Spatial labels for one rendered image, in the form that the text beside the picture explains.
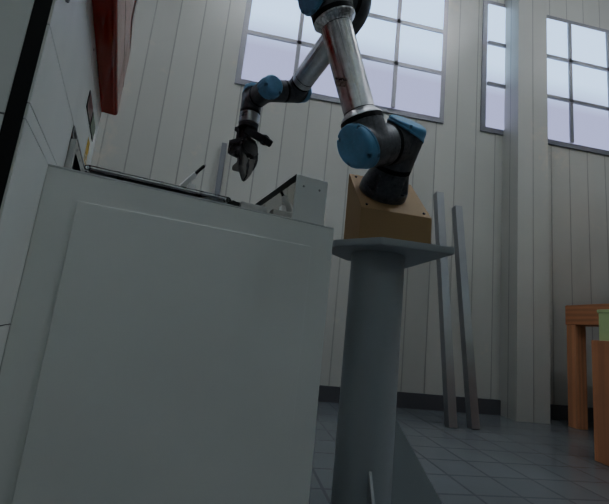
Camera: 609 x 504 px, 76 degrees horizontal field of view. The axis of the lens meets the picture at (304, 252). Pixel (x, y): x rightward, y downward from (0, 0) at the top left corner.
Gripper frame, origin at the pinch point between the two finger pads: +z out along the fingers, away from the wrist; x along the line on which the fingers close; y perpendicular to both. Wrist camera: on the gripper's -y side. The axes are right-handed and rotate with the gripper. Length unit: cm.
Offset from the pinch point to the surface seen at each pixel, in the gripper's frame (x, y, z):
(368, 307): -6, -49, 42
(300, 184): 15.1, -36.8, 11.8
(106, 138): -47, 210, -74
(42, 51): 75, -32, 11
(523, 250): -279, -54, -28
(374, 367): -7, -52, 57
